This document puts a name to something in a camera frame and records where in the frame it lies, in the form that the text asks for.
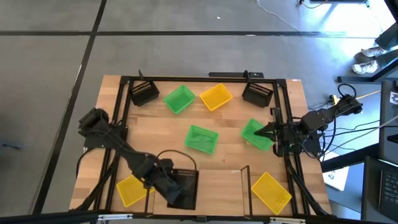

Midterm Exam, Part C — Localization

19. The green plastic basket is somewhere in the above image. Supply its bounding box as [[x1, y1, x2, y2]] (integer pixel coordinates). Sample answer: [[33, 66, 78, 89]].
[[163, 84, 197, 115], [240, 118, 277, 152], [183, 124, 220, 155]]

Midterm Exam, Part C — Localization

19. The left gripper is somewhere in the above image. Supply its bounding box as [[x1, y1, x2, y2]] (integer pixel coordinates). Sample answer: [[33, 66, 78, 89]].
[[134, 152, 185, 203]]

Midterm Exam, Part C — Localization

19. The black aluminium table frame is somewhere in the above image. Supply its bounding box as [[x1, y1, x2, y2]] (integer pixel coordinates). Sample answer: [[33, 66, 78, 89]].
[[0, 75, 398, 224]]

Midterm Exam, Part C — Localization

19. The grey cable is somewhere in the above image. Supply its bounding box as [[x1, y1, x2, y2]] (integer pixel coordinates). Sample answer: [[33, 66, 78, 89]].
[[323, 114, 398, 156]]

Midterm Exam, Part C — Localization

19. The white paper sheet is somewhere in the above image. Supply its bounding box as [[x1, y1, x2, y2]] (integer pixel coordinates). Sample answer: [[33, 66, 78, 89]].
[[322, 151, 349, 192]]

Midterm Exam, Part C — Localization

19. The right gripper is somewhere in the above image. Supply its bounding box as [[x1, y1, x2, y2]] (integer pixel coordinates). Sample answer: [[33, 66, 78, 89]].
[[254, 107, 302, 157]]

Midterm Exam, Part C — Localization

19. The silver frame bracket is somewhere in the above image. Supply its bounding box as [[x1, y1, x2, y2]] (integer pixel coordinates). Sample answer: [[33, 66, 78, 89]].
[[269, 217, 307, 224], [98, 213, 134, 222]]

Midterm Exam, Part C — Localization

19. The black flat bar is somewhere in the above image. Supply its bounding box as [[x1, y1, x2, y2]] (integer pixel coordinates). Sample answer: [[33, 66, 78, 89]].
[[208, 72, 264, 78]]

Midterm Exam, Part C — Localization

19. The person's leg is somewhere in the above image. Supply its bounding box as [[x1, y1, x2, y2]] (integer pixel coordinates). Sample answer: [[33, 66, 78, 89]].
[[376, 49, 398, 68], [374, 21, 398, 52]]

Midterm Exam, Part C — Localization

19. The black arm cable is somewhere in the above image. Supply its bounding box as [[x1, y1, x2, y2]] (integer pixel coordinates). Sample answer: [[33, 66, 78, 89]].
[[155, 149, 197, 172], [337, 83, 358, 98]]

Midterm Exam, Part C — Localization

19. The white floor cable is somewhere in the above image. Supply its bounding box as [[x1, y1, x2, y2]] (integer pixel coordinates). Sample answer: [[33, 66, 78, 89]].
[[256, 0, 301, 32]]

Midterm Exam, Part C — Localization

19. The yellow plastic basket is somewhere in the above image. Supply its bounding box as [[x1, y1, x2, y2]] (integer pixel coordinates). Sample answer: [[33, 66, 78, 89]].
[[116, 174, 155, 208], [199, 82, 233, 112], [251, 172, 292, 215]]

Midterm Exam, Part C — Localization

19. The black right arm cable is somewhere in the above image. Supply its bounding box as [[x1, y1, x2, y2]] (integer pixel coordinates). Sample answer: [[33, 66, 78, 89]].
[[337, 83, 358, 98]]

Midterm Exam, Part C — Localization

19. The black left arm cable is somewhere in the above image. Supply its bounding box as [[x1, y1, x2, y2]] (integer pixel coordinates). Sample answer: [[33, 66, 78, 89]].
[[155, 149, 197, 172]]

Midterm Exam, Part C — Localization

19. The grey computer case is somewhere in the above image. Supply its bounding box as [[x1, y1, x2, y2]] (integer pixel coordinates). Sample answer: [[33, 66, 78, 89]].
[[378, 80, 398, 166]]

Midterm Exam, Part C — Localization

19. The black desk crossbar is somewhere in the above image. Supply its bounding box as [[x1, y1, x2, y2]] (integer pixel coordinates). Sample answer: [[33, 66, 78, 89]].
[[320, 142, 379, 174]]

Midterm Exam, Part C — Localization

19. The black plastic basket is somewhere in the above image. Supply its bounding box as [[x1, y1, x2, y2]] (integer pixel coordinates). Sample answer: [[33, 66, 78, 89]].
[[166, 169, 200, 211], [241, 81, 274, 108], [129, 80, 160, 107]]

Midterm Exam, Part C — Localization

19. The black desk leg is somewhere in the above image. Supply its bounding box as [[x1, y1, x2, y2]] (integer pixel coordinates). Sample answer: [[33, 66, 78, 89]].
[[337, 58, 398, 83]]

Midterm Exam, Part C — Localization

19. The dark laptop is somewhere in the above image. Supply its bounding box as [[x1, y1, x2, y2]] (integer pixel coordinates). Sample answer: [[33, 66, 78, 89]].
[[361, 155, 398, 223]]

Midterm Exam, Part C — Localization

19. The person's foot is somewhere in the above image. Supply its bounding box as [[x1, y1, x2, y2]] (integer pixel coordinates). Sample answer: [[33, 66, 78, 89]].
[[351, 60, 379, 75], [360, 46, 386, 58]]

